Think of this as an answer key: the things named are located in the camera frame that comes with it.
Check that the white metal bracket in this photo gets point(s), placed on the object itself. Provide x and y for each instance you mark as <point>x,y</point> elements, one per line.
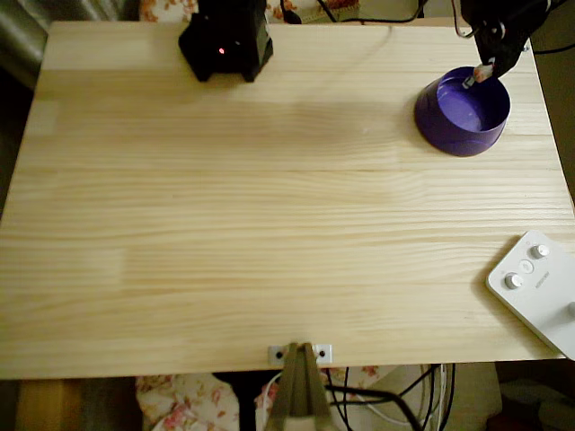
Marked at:
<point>272,351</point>

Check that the beige camera stand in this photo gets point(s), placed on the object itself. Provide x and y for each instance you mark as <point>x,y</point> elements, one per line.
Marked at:
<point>298,390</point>

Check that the purple plastic bowl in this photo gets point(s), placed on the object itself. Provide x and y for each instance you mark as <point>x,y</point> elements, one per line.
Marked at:
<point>462,112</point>

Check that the candy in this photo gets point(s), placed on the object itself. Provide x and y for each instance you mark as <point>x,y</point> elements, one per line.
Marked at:
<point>480,74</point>

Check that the grey curtain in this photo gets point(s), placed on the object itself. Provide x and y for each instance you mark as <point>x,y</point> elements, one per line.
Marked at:
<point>18,45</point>

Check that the white control box with knobs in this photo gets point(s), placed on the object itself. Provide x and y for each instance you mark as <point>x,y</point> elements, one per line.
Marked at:
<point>539,305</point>

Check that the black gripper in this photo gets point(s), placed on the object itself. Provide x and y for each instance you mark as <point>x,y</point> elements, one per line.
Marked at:
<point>498,50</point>

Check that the floral fabric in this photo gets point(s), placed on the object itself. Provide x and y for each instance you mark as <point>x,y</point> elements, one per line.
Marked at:
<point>179,404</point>
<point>155,11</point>

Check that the black robot arm with base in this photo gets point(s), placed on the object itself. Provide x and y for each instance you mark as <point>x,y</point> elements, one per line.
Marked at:
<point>224,40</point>

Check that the wooden table leg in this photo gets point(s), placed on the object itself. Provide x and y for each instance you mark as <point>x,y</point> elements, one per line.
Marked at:
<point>45,404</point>

